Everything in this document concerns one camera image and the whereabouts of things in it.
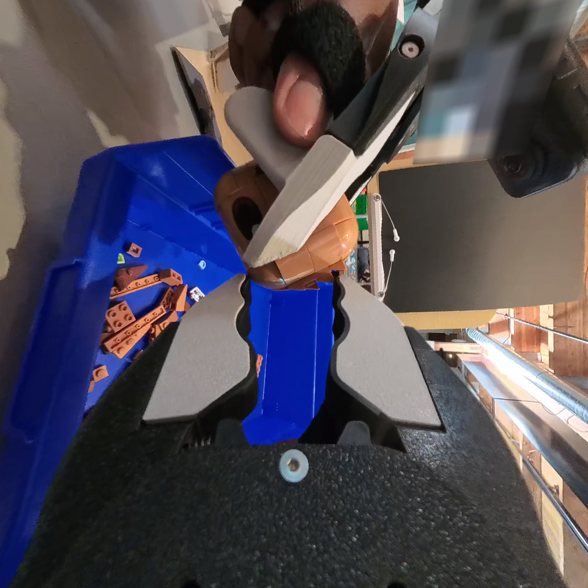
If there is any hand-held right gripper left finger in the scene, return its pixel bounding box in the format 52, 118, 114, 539
143, 274, 253, 425

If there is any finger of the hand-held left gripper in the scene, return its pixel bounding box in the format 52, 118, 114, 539
224, 85, 313, 189
241, 136, 364, 269

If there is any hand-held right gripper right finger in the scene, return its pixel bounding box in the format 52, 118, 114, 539
331, 274, 443, 431

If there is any brown brick head model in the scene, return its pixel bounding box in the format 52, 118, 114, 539
214, 161, 359, 290

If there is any pile of brown bricks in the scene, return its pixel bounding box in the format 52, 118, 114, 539
88, 241, 189, 391

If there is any blue plastic bin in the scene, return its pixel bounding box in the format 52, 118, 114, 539
0, 136, 336, 579

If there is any grey desk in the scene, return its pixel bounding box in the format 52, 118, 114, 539
0, 0, 230, 432

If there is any person's left hand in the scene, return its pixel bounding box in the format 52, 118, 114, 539
228, 0, 400, 149

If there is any printed cardboard box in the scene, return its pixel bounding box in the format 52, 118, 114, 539
170, 46, 241, 166

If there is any black board with wooden edge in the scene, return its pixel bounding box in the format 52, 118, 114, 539
377, 158, 588, 330

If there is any white cable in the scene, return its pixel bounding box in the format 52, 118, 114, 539
380, 196, 401, 299

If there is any silver ventilation duct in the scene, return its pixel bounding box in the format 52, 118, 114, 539
464, 326, 588, 423

